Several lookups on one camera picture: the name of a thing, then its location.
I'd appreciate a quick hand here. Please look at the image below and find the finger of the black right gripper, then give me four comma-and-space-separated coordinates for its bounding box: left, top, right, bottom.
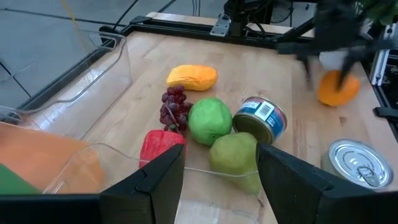
298, 57, 313, 91
337, 54, 358, 91

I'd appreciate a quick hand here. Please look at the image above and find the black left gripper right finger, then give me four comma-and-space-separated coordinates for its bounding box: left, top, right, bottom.
256, 142, 398, 224

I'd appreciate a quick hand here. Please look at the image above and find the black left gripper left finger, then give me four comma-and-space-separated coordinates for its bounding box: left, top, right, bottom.
99, 143, 186, 224

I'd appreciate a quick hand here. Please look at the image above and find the orange fruit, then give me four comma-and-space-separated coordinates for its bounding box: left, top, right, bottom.
317, 70, 361, 108

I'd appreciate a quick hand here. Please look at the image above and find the green label tuna can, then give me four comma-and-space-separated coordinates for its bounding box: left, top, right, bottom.
320, 139, 395, 191

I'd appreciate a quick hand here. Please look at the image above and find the blue label tuna can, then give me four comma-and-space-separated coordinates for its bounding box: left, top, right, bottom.
231, 96, 288, 145

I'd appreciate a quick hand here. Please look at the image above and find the dark red grape bunch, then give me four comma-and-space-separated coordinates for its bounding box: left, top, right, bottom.
159, 85, 194, 132

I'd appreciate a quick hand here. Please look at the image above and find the silver aluminium extrusion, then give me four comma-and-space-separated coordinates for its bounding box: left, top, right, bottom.
369, 24, 398, 86

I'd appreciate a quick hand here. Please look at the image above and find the green monstera plant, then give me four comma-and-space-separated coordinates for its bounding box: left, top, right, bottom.
360, 0, 398, 26

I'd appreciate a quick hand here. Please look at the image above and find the red bell pepper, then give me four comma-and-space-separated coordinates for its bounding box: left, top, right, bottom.
139, 129, 187, 169

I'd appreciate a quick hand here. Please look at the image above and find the clear plastic bin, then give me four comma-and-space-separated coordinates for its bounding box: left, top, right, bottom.
42, 142, 265, 224
0, 29, 134, 139

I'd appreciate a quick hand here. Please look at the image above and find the green pear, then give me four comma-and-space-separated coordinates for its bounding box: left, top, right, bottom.
208, 131, 262, 197

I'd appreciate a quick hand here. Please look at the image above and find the green apple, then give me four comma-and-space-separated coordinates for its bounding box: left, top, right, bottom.
187, 97, 233, 147

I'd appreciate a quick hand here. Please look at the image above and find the yellow cable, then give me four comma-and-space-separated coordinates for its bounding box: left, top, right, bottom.
60, 0, 78, 27

